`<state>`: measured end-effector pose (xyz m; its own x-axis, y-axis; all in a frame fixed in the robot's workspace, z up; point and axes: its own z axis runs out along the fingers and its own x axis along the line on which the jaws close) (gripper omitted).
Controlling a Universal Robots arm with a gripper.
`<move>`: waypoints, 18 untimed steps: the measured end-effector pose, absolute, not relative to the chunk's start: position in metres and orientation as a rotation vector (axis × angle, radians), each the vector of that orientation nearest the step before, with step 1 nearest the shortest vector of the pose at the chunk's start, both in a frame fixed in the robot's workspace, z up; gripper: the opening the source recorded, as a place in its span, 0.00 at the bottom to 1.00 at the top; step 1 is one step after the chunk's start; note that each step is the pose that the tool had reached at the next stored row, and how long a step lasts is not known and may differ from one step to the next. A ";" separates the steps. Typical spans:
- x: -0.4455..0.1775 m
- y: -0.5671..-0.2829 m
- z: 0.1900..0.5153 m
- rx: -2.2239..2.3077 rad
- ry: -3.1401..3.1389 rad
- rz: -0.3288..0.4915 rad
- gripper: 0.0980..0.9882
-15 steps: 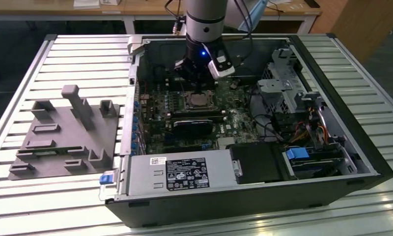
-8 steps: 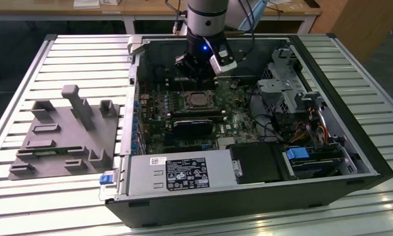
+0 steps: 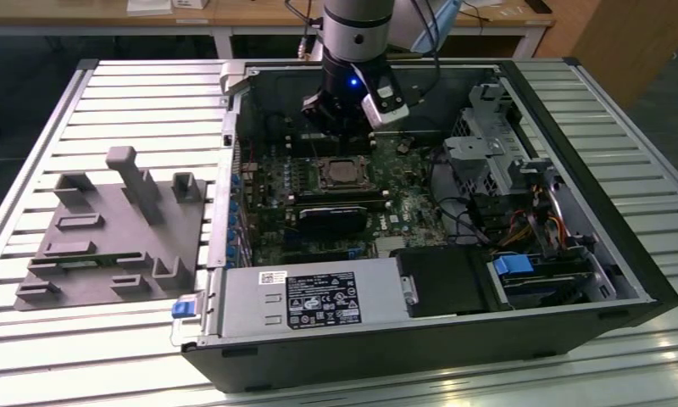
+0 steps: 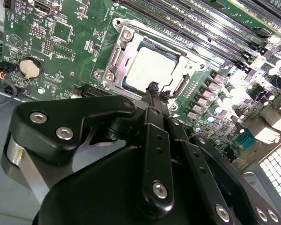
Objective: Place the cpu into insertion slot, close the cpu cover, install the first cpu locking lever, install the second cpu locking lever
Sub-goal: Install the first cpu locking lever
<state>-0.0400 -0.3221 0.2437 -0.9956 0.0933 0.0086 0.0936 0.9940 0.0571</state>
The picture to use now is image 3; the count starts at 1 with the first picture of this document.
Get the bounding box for silver topped CPU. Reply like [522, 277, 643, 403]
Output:
[327, 163, 362, 182]

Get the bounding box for metal socket cover frame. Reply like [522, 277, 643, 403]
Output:
[317, 157, 373, 188]

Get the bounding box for CPU socket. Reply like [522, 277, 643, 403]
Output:
[314, 155, 375, 190]

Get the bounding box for black RAM slot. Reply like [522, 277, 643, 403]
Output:
[297, 196, 383, 204]
[302, 189, 386, 198]
[295, 199, 383, 209]
[299, 192, 385, 201]

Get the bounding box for black disk bay cover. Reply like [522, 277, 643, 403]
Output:
[395, 247, 502, 319]

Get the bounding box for black graphics card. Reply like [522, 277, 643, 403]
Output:
[294, 206, 370, 237]

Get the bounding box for perforated metal drive cage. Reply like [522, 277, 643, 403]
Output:
[441, 83, 550, 197]

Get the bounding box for green motherboard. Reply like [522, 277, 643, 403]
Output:
[237, 129, 451, 267]

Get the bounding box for silver chipset heatsink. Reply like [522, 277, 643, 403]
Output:
[374, 236, 409, 256]

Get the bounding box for hard disk in blue carrier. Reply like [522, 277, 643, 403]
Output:
[491, 253, 598, 306]

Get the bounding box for grey parts rack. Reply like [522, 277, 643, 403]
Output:
[10, 146, 210, 313]

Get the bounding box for silver power supply unit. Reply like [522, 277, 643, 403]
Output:
[201, 257, 409, 343]

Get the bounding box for blue plastic latch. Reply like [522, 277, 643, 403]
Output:
[169, 295, 199, 320]

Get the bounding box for green RAM stick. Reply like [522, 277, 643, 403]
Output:
[59, 254, 145, 269]

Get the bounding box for wooden cabinet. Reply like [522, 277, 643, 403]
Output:
[570, 0, 678, 112]

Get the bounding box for black PC case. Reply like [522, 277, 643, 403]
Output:
[171, 57, 678, 393]

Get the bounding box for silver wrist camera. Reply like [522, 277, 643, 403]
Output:
[359, 70, 413, 128]

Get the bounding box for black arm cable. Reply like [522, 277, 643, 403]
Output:
[409, 0, 443, 107]

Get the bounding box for wooden desk white frame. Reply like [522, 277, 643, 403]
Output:
[0, 0, 227, 60]
[213, 0, 555, 60]

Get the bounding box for black power cable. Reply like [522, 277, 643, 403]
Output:
[433, 195, 494, 249]

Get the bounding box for yellow orange wire bundle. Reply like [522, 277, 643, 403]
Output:
[499, 211, 567, 255]

